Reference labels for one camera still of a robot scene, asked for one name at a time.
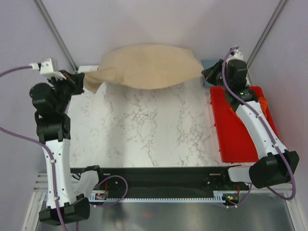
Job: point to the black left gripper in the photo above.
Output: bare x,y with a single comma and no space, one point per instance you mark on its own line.
75,80

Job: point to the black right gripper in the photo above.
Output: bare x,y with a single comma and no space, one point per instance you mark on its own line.
209,74

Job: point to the beige t shirt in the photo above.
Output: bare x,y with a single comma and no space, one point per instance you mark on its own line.
145,66

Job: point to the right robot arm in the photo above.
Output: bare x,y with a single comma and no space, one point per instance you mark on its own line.
276,164

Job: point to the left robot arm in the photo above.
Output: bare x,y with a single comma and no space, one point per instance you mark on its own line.
66,202

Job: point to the folded blue-grey t shirt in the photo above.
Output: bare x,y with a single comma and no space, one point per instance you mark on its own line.
206,65

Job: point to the orange t shirt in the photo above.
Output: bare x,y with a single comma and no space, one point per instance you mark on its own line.
261,106

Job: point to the red plastic bin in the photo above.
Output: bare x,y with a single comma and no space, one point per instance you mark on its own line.
235,144

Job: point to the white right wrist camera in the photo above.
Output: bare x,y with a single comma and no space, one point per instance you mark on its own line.
235,54

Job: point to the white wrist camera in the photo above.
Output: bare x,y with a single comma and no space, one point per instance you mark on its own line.
235,54
48,68

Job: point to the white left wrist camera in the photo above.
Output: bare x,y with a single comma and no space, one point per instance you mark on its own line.
48,68

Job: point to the left aluminium frame post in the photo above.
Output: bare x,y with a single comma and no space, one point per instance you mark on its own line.
55,33

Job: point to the aluminium frame post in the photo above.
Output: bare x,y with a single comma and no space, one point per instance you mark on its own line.
269,26
55,33

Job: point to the right aluminium frame post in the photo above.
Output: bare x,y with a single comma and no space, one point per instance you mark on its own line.
269,26

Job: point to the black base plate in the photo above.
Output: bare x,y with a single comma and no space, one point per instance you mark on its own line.
167,181

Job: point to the aluminium rail profile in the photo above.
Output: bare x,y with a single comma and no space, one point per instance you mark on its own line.
41,185

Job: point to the white slotted cable duct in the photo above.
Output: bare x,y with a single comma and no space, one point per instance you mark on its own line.
98,197

